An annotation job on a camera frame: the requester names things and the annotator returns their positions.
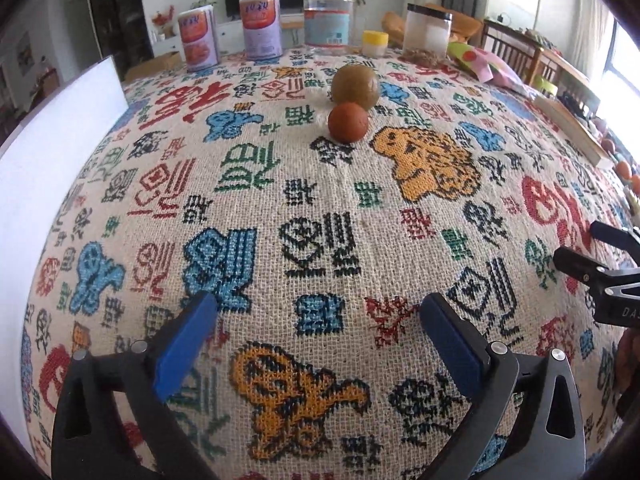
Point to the small yellow-lid jar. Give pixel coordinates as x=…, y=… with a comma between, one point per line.
x=375, y=44

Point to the wooden tray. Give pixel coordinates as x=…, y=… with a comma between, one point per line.
x=575, y=127

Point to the printed woven tablecloth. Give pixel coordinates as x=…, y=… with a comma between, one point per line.
x=310, y=200

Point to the clear container with black lid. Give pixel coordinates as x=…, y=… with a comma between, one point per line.
x=426, y=32

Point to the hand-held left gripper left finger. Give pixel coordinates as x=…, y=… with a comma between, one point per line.
x=185, y=350

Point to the brown kiwi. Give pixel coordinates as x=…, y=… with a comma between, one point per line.
x=354, y=86

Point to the white board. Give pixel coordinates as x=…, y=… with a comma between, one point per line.
x=45, y=170

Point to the wooden chair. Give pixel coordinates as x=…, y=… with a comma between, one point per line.
x=545, y=62

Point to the glass jar with blue label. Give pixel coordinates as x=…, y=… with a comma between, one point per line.
x=328, y=22

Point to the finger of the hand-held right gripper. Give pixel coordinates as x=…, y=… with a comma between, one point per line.
x=580, y=262
x=612, y=234

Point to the pink and green packet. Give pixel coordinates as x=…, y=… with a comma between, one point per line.
x=482, y=62

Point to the dark display cabinet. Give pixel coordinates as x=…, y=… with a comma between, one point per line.
x=120, y=15

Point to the red flower plant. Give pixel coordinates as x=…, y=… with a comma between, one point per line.
x=163, y=20

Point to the person's right hand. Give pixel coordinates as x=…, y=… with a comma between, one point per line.
x=629, y=372

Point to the red-brown round fruit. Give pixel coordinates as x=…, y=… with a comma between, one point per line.
x=348, y=122

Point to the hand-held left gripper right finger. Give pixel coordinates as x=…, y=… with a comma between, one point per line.
x=452, y=350

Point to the purple can with orange label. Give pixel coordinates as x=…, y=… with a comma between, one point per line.
x=198, y=40
x=261, y=27

